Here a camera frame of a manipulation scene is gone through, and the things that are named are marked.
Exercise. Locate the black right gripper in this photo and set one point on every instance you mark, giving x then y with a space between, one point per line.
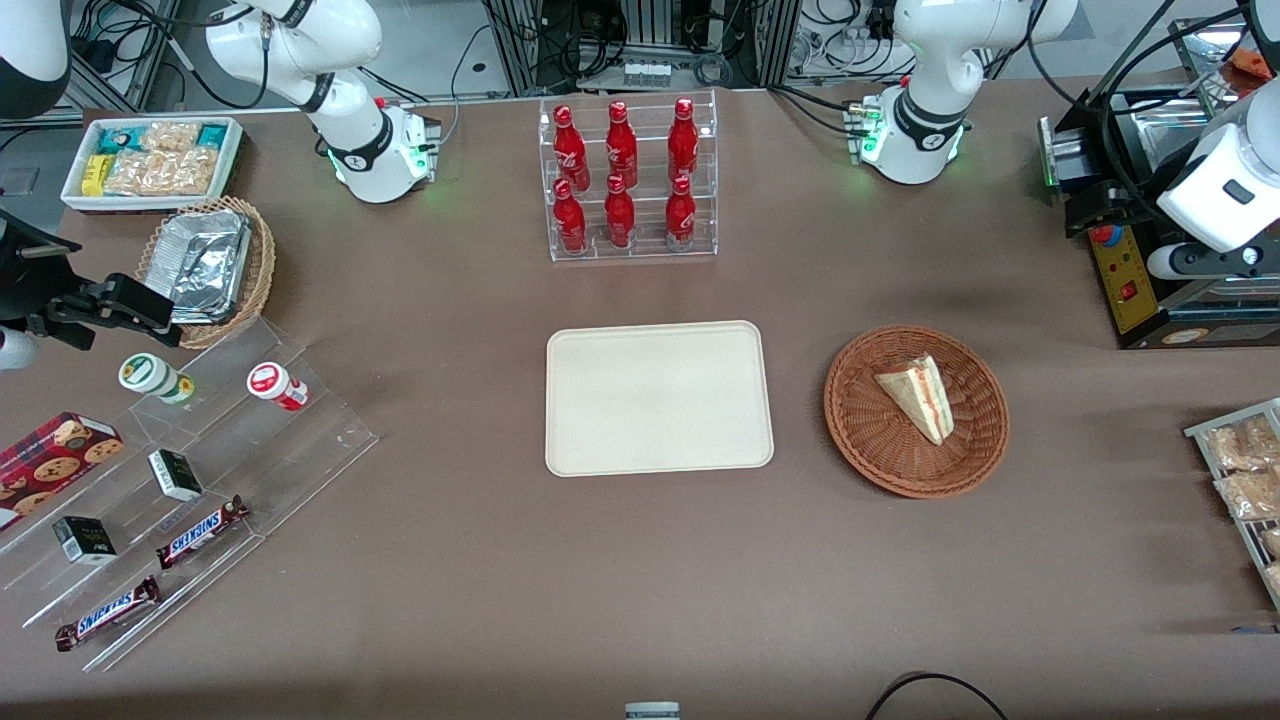
22 270

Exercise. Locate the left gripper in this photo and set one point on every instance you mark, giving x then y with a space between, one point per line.
1128 202

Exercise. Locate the triangular sandwich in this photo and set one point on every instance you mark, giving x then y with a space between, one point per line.
920 395

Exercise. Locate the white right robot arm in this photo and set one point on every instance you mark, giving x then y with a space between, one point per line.
340 40

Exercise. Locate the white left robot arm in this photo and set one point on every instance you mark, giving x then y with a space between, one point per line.
930 60

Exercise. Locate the light oval wicker basket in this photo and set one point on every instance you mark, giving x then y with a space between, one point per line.
262 270

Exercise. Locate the brown round wicker basket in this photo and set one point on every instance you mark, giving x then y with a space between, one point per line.
880 440

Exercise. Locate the cream plastic tray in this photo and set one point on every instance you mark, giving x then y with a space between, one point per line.
655 400

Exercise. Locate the white rectangular snack bin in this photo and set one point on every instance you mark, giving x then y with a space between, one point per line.
75 200

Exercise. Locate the black hot food display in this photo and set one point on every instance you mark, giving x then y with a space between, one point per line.
1130 275

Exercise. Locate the yellow snack packet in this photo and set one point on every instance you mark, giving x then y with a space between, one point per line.
94 175

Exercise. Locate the aluminium foil container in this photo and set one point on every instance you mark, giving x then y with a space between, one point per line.
208 262

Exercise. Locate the green lidded white cup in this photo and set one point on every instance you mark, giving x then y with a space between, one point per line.
150 375

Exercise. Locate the large clear cracker bag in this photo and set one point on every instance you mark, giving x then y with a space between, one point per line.
165 172

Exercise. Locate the teal snack packet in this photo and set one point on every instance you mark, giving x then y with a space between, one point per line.
120 140
212 134

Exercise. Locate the small clear cracker bag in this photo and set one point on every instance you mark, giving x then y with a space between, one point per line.
172 136

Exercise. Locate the red tartan cookie box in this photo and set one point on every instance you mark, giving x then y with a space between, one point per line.
55 460

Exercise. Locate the orange fried food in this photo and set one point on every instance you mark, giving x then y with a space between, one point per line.
1250 63

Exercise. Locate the red lidded white cup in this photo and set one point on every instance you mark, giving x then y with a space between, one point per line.
272 384

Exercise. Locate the small black box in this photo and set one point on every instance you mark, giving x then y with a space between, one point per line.
84 540
176 475

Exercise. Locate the clear acrylic stepped display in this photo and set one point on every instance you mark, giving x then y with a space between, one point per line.
290 450

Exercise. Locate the clear bag of snacks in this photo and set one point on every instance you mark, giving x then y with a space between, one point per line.
1240 445
1273 580
1272 542
1250 495

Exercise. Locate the brown Snickers bar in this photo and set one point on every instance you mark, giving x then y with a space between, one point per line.
108 612
200 532

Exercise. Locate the red cola bottle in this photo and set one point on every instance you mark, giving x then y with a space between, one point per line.
621 148
619 215
683 142
680 215
570 220
570 150

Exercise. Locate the clear acrylic bottle rack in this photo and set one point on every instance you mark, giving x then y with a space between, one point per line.
645 245

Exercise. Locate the white power strip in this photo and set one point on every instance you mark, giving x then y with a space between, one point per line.
646 73

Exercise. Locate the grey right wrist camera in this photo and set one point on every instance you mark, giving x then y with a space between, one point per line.
12 350

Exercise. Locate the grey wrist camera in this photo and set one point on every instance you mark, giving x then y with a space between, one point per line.
12 350
1205 262

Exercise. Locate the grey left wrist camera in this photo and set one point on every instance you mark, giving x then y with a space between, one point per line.
1205 262

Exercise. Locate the aluminium profile frame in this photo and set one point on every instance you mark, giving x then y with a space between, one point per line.
770 40

